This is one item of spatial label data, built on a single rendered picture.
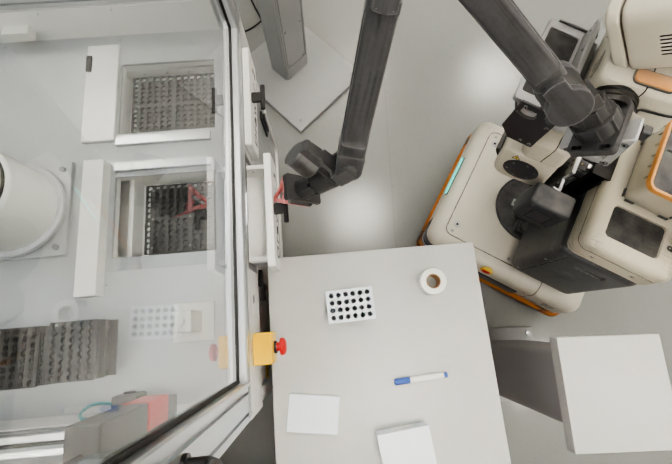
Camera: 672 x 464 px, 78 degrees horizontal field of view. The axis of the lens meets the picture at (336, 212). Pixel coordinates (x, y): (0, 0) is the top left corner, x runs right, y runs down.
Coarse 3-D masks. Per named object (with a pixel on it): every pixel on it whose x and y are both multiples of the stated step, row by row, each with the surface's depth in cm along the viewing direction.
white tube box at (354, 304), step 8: (352, 288) 109; (360, 288) 109; (368, 288) 109; (328, 296) 109; (336, 296) 112; (344, 296) 112; (352, 296) 109; (360, 296) 109; (368, 296) 109; (328, 304) 108; (336, 304) 108; (344, 304) 108; (352, 304) 108; (360, 304) 108; (368, 304) 111; (328, 312) 108; (336, 312) 108; (344, 312) 108; (352, 312) 108; (360, 312) 108; (368, 312) 111; (328, 320) 107; (336, 320) 107; (344, 320) 107; (352, 320) 107
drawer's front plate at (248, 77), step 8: (248, 48) 113; (248, 56) 112; (248, 64) 111; (248, 72) 111; (248, 80) 110; (248, 88) 109; (248, 96) 109; (248, 104) 108; (256, 104) 120; (248, 112) 108; (256, 112) 119; (248, 120) 107; (248, 128) 106; (256, 128) 116; (248, 136) 106; (248, 144) 106; (256, 152) 112
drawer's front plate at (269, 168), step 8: (264, 160) 104; (272, 160) 109; (264, 168) 104; (272, 168) 108; (264, 176) 103; (272, 176) 106; (264, 184) 103; (272, 184) 105; (272, 192) 103; (272, 200) 102; (272, 208) 101; (272, 216) 101; (272, 224) 100; (272, 232) 100; (272, 240) 99; (272, 248) 98; (272, 256) 98; (272, 264) 98
